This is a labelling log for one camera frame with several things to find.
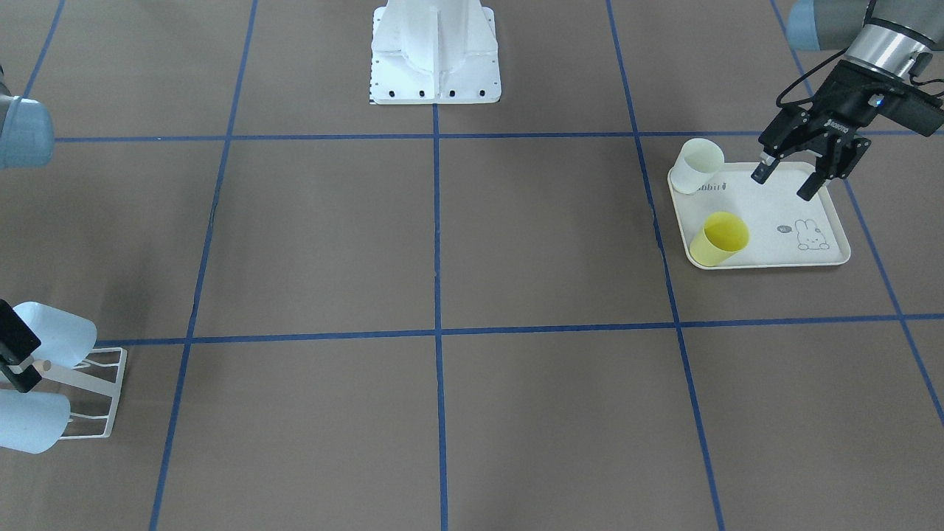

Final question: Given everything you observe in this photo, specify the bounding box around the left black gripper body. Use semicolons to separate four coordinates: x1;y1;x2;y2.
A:
807;60;897;142

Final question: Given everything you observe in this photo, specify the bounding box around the light blue cup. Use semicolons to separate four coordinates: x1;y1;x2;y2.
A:
13;302;97;367

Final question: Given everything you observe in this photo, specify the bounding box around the blue cup back row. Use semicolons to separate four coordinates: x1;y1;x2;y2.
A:
1;389;71;454

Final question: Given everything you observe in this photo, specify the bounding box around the cream white cup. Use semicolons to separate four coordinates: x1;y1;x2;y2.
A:
668;138;725;195

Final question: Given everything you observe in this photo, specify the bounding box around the yellow cup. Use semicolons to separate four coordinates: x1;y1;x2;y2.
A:
688;211;751;268

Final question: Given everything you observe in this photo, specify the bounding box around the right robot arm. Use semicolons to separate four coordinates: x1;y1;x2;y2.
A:
1;70;53;393

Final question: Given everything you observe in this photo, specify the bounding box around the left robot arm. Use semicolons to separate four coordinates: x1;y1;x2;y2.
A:
752;1;943;201

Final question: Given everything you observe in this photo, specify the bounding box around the wooden rack dowel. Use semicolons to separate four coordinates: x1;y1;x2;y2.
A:
32;360;53;376

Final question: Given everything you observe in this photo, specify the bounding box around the cream plastic tray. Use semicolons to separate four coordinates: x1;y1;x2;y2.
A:
667;162;852;270

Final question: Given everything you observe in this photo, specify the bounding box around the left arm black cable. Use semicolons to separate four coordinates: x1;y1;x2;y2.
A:
776;48;849;111

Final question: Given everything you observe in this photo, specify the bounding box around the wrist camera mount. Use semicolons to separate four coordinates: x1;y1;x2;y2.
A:
869;85;943;136

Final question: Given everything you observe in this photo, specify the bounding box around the white wire cup rack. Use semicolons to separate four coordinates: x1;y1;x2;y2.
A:
43;347;128;440

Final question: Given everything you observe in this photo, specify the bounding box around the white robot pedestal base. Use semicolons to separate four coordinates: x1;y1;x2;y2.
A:
369;1;502;105

